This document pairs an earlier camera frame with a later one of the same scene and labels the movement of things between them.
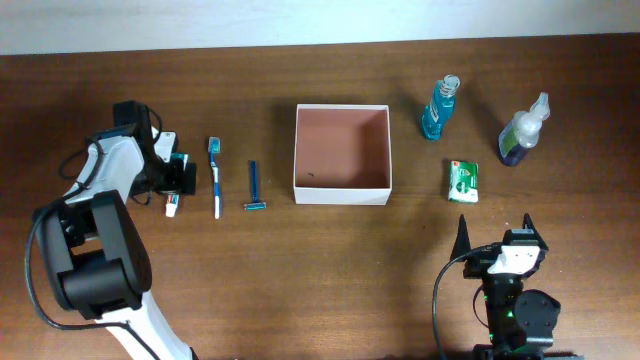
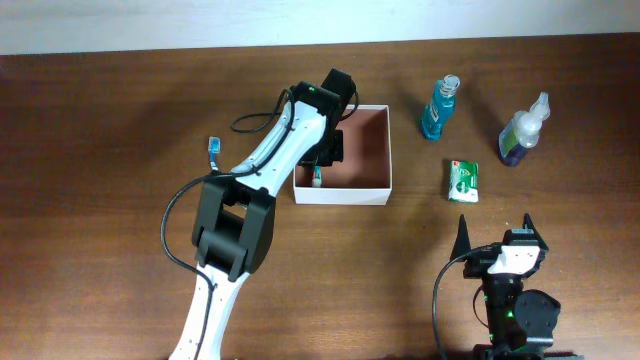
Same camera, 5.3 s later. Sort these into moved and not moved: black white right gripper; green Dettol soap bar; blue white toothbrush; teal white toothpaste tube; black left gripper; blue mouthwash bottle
Moved: teal white toothpaste tube; black left gripper
Not moved: blue mouthwash bottle; blue white toothbrush; green Dettol soap bar; black white right gripper
